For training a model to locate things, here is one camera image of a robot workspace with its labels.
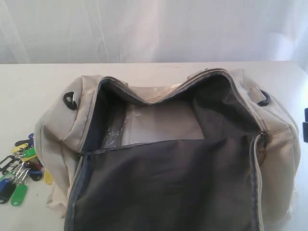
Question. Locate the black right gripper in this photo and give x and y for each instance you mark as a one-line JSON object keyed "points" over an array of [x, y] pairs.
{"points": [[305, 126]]}

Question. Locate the beige canvas duffel bag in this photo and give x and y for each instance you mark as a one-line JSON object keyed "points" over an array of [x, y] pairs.
{"points": [[214, 153]]}

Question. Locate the bunch of colourful key tags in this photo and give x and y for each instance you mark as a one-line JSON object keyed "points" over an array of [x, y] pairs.
{"points": [[16, 168]]}

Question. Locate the white backdrop curtain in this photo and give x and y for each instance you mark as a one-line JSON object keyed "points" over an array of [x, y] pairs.
{"points": [[133, 31]]}

